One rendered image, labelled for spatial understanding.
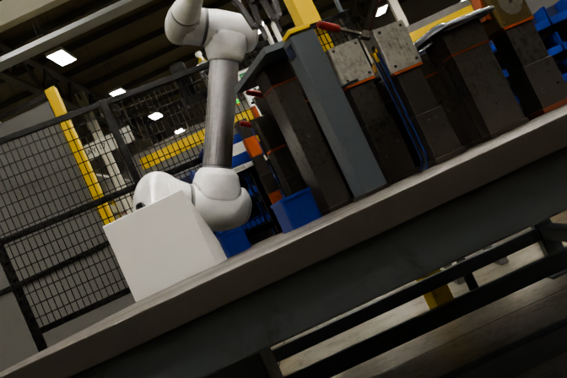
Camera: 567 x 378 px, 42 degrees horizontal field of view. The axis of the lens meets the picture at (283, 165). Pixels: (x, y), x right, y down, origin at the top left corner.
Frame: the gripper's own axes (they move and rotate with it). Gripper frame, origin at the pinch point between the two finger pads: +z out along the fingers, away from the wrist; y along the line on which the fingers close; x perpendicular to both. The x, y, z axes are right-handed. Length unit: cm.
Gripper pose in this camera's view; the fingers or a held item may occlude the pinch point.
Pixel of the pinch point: (273, 35)
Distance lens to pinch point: 206.4
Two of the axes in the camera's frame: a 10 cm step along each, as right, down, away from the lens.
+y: 9.0, -4.1, 1.6
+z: 4.2, 9.0, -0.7
